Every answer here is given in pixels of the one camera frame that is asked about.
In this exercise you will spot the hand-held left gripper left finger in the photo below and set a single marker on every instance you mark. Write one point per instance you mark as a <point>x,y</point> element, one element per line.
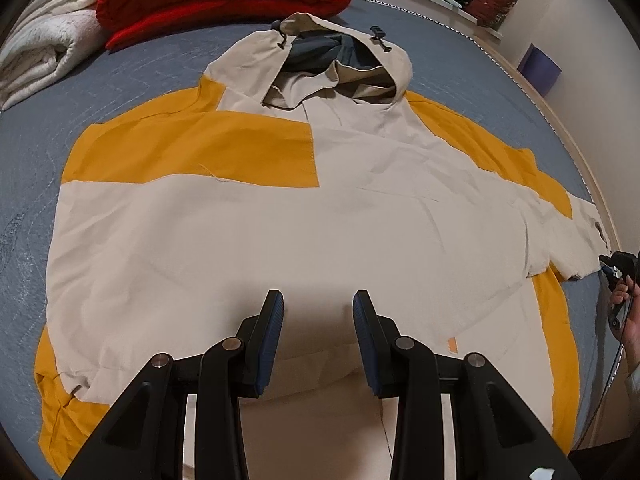
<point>267,340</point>

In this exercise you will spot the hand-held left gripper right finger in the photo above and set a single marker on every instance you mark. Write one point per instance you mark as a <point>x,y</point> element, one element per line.
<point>369,345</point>

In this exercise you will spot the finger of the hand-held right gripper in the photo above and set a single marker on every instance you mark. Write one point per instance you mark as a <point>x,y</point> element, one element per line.
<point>610,262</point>

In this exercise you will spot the beige and yellow hoodie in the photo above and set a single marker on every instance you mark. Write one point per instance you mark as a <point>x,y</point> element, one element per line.
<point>250,240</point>

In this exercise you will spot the person's right hand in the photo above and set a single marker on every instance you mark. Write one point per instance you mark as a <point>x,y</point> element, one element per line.
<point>620,292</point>

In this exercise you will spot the person's dark clothing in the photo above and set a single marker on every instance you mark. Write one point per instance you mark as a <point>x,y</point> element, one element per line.
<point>610,465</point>

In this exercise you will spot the purple box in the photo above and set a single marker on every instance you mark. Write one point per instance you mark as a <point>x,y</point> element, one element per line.
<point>539,67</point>

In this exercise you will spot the grey bed cover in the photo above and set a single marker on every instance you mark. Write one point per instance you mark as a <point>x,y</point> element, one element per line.
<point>30,170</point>

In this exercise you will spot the white fleece folded blanket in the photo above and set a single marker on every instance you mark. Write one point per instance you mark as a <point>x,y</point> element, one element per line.
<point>45,35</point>

